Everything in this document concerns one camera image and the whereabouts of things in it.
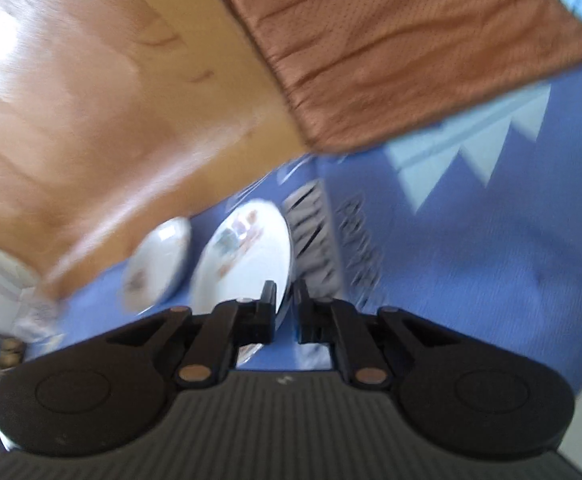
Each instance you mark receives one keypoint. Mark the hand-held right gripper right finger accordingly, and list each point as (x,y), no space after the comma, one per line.
(301,312)

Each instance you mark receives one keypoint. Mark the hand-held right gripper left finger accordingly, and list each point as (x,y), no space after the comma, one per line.
(269,310)

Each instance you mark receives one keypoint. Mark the blue printed blanket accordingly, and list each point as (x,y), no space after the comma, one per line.
(471,270)

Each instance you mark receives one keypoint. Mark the wood-pattern vinyl sheet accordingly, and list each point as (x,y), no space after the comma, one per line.
(96,110)

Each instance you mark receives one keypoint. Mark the brown cushion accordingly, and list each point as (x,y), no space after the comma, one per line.
(396,50)

